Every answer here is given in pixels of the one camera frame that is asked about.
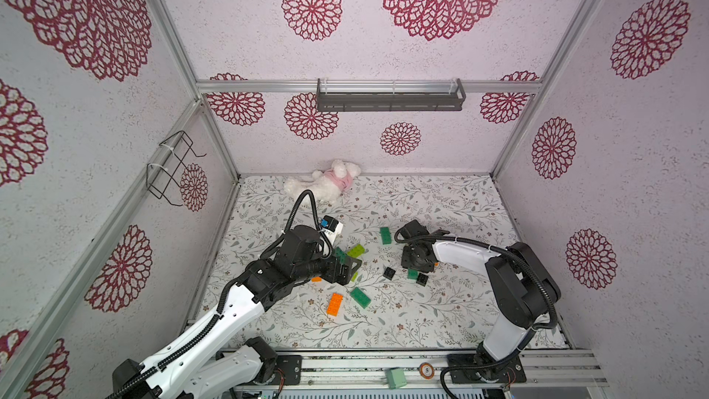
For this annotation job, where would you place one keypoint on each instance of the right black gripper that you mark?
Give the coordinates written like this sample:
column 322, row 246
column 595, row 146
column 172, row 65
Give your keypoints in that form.
column 415, row 258

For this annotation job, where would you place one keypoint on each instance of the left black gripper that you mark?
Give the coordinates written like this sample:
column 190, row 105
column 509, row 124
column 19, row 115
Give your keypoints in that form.
column 346, row 274

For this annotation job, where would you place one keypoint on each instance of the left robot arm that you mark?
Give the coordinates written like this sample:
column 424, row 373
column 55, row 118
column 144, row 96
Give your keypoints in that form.
column 185, row 368

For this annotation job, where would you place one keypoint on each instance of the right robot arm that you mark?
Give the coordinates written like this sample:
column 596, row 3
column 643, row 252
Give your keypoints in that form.
column 523, row 289

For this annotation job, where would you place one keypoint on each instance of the black lego block right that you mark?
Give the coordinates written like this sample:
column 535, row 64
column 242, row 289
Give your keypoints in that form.
column 422, row 279

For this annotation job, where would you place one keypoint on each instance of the black lego block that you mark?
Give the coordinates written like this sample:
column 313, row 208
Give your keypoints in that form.
column 389, row 273
column 422, row 279

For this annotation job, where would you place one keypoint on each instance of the dark green lego brick bottom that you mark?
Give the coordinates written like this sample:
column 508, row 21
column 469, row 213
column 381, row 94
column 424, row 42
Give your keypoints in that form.
column 360, row 297

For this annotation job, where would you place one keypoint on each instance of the black lego block left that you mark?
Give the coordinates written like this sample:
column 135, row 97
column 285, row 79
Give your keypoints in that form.
column 389, row 273

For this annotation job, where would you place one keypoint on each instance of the orange lego brick bottom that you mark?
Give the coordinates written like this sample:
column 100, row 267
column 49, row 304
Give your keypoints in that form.
column 334, row 305

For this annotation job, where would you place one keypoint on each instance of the white plush toy pink shirt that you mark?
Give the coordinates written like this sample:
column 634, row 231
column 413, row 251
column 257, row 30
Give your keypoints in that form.
column 327, row 186

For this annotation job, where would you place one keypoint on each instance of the round orange sticker disc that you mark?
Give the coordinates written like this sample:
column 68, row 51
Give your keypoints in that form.
column 426, row 371

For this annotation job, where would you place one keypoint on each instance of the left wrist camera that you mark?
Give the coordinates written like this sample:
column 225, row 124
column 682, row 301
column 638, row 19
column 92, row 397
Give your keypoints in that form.
column 331, row 227

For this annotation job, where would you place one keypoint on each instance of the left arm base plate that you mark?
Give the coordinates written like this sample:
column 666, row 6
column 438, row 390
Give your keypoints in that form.
column 284, row 369

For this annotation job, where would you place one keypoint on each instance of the green box on rail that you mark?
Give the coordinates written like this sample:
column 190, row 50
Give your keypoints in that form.
column 396, row 378

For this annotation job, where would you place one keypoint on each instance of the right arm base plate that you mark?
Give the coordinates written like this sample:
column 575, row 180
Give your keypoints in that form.
column 462, row 370

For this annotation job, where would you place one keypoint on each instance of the dark wall shelf rack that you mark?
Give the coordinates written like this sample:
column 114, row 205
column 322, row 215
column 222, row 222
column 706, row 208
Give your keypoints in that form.
column 449, row 100

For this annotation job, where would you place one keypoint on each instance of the black wire wall basket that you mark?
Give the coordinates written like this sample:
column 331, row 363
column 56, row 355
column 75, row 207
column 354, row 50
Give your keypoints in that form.
column 178, row 179

